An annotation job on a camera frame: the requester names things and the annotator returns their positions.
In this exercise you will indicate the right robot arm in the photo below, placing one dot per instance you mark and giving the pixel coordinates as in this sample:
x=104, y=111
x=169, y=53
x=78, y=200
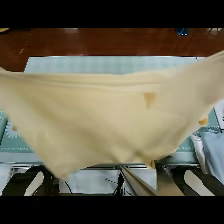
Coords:
x=200, y=181

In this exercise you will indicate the light blue garment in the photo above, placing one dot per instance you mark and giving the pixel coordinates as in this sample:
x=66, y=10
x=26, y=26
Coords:
x=215, y=150

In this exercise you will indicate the silver frame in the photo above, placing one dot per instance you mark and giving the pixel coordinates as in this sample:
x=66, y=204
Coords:
x=140, y=183

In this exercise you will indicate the pale yellow shirt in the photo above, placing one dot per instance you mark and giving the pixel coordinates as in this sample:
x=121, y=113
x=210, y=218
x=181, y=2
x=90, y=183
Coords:
x=100, y=123

